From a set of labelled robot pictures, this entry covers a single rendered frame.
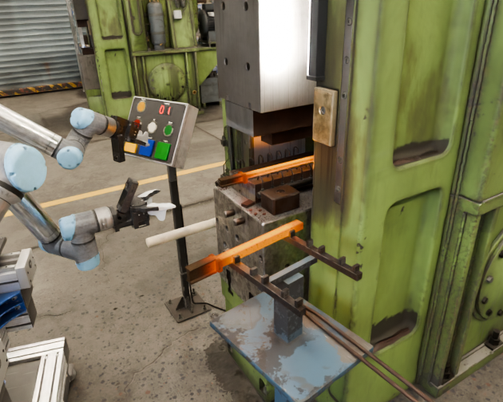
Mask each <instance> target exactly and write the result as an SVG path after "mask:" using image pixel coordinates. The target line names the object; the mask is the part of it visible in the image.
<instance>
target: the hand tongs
mask: <svg viewBox="0 0 503 402"><path fill-rule="evenodd" d="M303 305H304V304H303ZM304 306H305V307H306V310H308V311H310V312H311V313H313V314H314V315H315V316H317V317H319V318H320V319H321V320H323V321H324V322H325V323H327V324H328V325H329V326H330V327H331V328H333V329H334V330H335V331H337V332H338V333H340V334H341V335H342V336H343V337H345V338H346V339H347V340H348V341H350V342H351V343H352V344H353V345H355V346H356V347H358V348H359V349H360V350H362V351H363V352H364V353H365V354H366V355H367V356H369V357H370V358H372V359H373V360H374V361H376V362H377V363H378V364H380V365H381V366H382V367H383V368H384V369H386V370H387V371H388V372H390V373H391V374H392V375H394V376H395V377H397V378H398V379H399V380H400V381H401V382H402V383H404V384H405V385H406V386H408V387H409V388H411V389H412V390H413V391H414V392H416V393H417V394H418V395H419V396H420V397H422V398H423V399H424V400H426V401H427V402H435V401H434V400H432V399H431V398H430V397H428V396H427V395H426V394H425V393H424V392H422V391H421V390H419V389H418V388H417V387H415V386H414V385H413V384H411V383H410V382H409V381H408V380H406V379H405V378H404V377H403V376H401V375H400V374H398V373H397V372H395V371H394V370H393V369H392V368H391V367H390V366H388V365H387V364H385V363H384V362H383V361H381V360H380V359H378V358H377V357H376V356H375V355H374V354H373V353H371V352H370V351H368V350H367V349H365V348H364V347H363V346H362V345H360V344H359V343H358V342H357V341H355V340H354V339H353V338H351V337H350V336H348V335H347V334H346V333H344V332H343V331H342V330H341V329H340V328H338V327H337V326H336V325H334V324H333V323H331V322H330V321H329V320H327V319H326V318H325V317H324V316H323V315H321V314H320V313H318V312H317V311H315V310H313V309H312V308H310V307H309V306H307V305H304ZM305 315H306V316H307V317H308V318H309V319H310V320H311V321H312V322H314V323H315V324H316V325H317V326H318V327H319V328H320V329H322V330H323V331H324V332H325V333H327V334H328V335H329V336H331V337H332V338H333V339H335V340H336V341H337V342H338V343H339V344H340V345H341V346H343V347H344V348H345V349H347V350H348V351H349V352H350V353H352V354H353V355H354V356H356V357H357V358H358V359H359V360H360V361H361V362H363V363H364V364H365V365H367V366H368V367H369V368H370V369H372V370H373V371H374V372H376V373H377V374H378V375H379V376H380V377H381V378H383V379H384V380H385V381H387V382H388V383H389V384H391V385H392V386H393V387H394V388H396V389H397V390H398V391H399V392H400V393H401V394H403V395H404V396H405V397H407V398H408V399H409V400H411V401H412V402H420V401H418V400H417V399H415V398H414V397H413V396H411V395H410V394H409V393H408V392H407V391H406V390H404V389H403V388H402V387H400V386H399V385H398V384H396V383H395V382H394V381H393V380H391V379H390V378H389V377H388V376H387V375H385V374H384V373H383V372H381V371H380V370H379V369H378V368H376V367H375V366H373V365H372V364H371V363H370V362H369V361H368V360H366V359H365V358H364V357H362V356H361V355H360V354H358V353H357V352H356V351H354V350H353V349H352V348H351V347H350V346H349V345H347V344H346V343H345V342H343V341H342V340H341V339H339V338H338V337H337V336H335V335H334V334H333V333H332V332H331V331H330V330H329V329H327V328H326V327H325V326H323V325H322V324H320V323H319V322H318V321H316V320H315V319H314V318H313V317H312V316H311V315H310V314H309V313H308V312H307V311H306V314H305Z"/></svg>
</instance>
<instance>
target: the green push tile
mask: <svg viewBox="0 0 503 402"><path fill-rule="evenodd" d="M171 146H172V145H171V144H167V143H163V142H158V144H157V147H156V152H155V156H154V158H157V159H160V160H166V161H168V155H169V152H170V148H171Z"/></svg>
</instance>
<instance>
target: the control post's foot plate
mask: <svg viewBox="0 0 503 402"><path fill-rule="evenodd" d="M192 297H193V301H194V302H205V301H204V300H203V299H202V297H201V296H200V295H199V294H198V293H197V292H196V291H195V289H194V288H192ZM186 301H187V306H188V308H185V303H184V295H183V296H181V297H178V298H175V299H172V300H171V299H169V301H167V302H165V306H166V308H167V309H168V310H169V312H170V314H171V315H172V316H173V317H174V319H175V320H176V322H177V323H181V322H184V321H187V320H190V319H193V318H195V317H198V316H200V315H202V314H205V313H207V312H209V311H212V309H211V308H210V307H209V306H208V305H207V304H194V303H192V299H191V302H190V300H189V297H187V298H186Z"/></svg>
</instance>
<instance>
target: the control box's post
mask: <svg viewBox="0 0 503 402"><path fill-rule="evenodd" d="M166 167H167V173H168V183H169V190H170V197H171V204H174V205H176V207H174V208H172V216H173V222H174V228H175V229H180V228H182V219H181V212H180V199H179V191H178V184H177V174H176V167H170V166H167V165H166ZM176 248H177V254H178V262H179V268H180V272H181V273H184V272H187V270H186V269H185V268H184V267H185V266H187V262H186V254H185V247H184V237H183V238H179V239H176ZM186 279H188V278H187V274H183V275H181V274H180V280H181V287H182V294H183V295H184V303H185V308H188V306H187V301H186V298H187V297H189V300H190V302H191V297H190V289H189V282H187V281H186Z"/></svg>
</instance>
